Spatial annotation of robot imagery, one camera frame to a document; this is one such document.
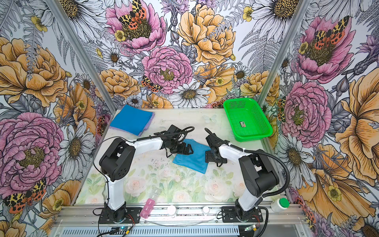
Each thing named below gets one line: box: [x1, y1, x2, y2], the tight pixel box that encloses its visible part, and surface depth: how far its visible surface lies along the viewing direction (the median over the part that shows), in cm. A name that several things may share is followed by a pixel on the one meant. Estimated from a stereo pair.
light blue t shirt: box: [172, 138, 212, 175], surface depth 93 cm
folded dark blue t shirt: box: [109, 104, 153, 136], surface depth 115 cm
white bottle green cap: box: [270, 197, 291, 213], surface depth 71 cm
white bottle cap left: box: [167, 204, 177, 217], surface depth 71 cm
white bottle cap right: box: [201, 206, 210, 216], surface depth 73 cm
